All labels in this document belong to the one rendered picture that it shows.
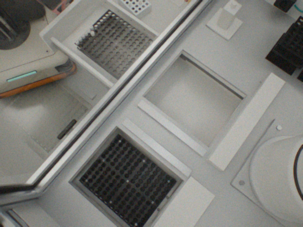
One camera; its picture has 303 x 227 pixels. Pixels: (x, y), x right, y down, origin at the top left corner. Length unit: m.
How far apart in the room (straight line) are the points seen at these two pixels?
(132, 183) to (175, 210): 0.14
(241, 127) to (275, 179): 0.16
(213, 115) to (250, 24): 0.32
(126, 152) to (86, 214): 0.20
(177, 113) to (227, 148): 0.23
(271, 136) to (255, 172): 0.12
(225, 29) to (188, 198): 0.53
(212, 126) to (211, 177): 0.21
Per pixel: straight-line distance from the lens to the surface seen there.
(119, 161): 0.70
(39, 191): 0.67
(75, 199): 0.68
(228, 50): 0.79
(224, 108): 0.84
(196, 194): 0.65
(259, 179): 0.67
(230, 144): 0.66
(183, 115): 0.80
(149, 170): 0.73
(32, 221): 0.63
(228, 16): 0.77
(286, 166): 0.56
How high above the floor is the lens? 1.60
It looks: 75 degrees down
